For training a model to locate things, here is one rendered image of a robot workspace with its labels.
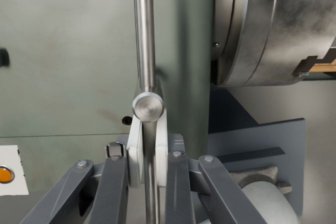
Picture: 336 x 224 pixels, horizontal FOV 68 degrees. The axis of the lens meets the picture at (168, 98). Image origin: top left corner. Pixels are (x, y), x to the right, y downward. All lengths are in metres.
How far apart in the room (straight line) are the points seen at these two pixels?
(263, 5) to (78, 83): 0.24
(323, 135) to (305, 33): 1.76
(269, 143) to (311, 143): 1.10
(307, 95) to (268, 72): 1.51
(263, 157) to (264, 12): 0.69
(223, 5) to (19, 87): 0.28
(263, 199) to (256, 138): 0.22
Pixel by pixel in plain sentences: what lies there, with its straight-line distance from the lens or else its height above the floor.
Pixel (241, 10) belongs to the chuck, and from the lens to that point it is 0.33.
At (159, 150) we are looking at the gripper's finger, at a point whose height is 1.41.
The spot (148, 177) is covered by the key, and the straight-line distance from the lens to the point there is 0.21.
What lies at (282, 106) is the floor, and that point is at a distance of 1.85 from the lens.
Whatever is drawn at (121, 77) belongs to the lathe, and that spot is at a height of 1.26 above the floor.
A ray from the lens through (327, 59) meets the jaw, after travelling 0.45.
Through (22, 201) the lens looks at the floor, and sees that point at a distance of 2.28.
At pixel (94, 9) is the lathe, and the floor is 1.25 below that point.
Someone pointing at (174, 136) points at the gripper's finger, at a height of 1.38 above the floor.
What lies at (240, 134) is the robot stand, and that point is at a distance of 0.94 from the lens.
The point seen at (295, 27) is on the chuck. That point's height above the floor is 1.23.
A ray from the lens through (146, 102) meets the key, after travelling 0.17.
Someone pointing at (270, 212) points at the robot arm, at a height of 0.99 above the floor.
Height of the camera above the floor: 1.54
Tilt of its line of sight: 71 degrees down
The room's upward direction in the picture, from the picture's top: 174 degrees clockwise
